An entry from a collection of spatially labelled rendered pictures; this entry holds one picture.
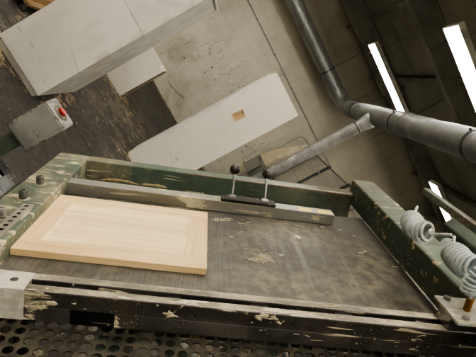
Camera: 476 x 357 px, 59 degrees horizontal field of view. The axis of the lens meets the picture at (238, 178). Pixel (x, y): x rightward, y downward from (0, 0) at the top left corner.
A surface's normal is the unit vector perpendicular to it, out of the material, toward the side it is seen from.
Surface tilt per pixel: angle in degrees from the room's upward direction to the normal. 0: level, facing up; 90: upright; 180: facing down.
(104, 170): 90
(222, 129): 90
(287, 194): 90
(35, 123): 90
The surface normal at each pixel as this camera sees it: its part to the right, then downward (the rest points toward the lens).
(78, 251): 0.15, -0.94
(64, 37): 0.02, 0.24
